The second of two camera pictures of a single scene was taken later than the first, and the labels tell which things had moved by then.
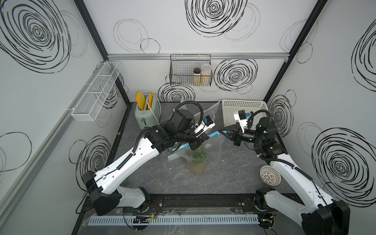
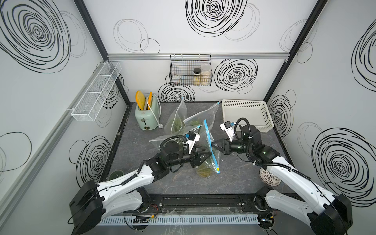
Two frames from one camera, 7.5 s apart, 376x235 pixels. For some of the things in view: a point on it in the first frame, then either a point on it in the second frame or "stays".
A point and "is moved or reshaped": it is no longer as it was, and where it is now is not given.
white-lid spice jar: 205,74 stays
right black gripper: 236,135 to 225,146
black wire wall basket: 191,70 stays
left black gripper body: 194,142 to 193,160
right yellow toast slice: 150,101 stays
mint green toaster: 146,118 stays
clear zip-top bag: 201,159 is moved or reshaped
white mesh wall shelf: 88,106 stays
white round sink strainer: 270,176 stays
